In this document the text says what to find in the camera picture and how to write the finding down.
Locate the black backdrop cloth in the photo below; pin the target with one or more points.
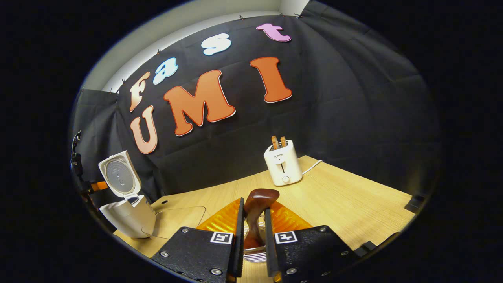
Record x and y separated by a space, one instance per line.
353 98

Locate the toast slice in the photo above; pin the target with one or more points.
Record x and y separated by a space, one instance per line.
283 142
275 142

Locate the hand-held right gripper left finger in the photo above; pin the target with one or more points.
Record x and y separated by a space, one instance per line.
208 251

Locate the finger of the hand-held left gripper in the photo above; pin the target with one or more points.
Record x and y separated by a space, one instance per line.
100 186

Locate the white rice cooker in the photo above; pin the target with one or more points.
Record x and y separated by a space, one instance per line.
129 216

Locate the clear plastic container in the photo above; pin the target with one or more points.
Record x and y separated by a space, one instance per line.
177 220

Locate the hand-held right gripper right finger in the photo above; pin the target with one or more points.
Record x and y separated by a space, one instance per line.
306 251

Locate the white toaster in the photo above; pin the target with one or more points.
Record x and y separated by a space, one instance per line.
282 165

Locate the small black block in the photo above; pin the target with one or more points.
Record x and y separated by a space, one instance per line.
414 203
366 247

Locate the brown wooden spoon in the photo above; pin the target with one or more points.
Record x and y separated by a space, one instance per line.
261 198

